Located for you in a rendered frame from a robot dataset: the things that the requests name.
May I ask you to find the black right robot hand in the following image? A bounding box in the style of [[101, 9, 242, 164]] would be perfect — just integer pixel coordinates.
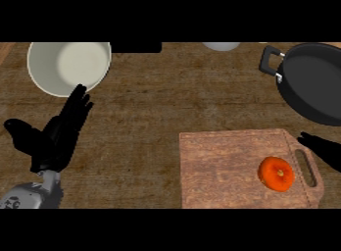
[[296, 131, 341, 188]]

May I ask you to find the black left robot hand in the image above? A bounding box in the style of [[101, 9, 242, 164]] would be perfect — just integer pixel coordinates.
[[2, 83, 95, 174]]

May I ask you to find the orange squash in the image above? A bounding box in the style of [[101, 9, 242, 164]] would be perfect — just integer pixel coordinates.
[[257, 156, 296, 193]]

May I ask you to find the brown wooden cutting board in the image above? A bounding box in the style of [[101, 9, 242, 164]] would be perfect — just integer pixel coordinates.
[[177, 127, 325, 210]]

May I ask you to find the black pot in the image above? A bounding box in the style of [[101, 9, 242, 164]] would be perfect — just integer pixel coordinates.
[[258, 42, 341, 127]]

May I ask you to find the white bowl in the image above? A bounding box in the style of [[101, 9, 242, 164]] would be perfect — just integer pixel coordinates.
[[26, 41, 112, 98]]

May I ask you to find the black box-shaped object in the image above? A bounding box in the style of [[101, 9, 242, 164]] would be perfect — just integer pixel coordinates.
[[109, 41, 163, 54]]

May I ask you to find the pale grey round object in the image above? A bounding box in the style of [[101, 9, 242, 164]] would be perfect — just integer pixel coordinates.
[[200, 41, 240, 52]]

